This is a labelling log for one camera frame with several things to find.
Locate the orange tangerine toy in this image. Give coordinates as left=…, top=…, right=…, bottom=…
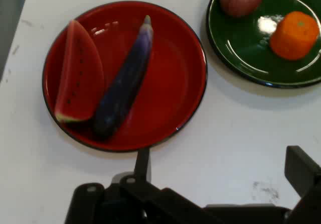
left=269, top=11, right=320, bottom=61

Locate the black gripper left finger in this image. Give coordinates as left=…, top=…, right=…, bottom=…
left=64, top=147, right=221, bottom=224

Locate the dark green round plate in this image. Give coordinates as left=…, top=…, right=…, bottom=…
left=205, top=0, right=321, bottom=89

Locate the watermelon slice toy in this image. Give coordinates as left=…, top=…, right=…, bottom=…
left=54, top=19, right=105, bottom=123

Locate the purple eggplant toy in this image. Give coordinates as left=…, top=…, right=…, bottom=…
left=92, top=15, right=154, bottom=139

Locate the red round plate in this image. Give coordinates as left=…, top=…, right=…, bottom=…
left=42, top=0, right=208, bottom=153

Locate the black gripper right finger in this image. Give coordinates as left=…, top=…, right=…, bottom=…
left=284, top=145, right=321, bottom=224

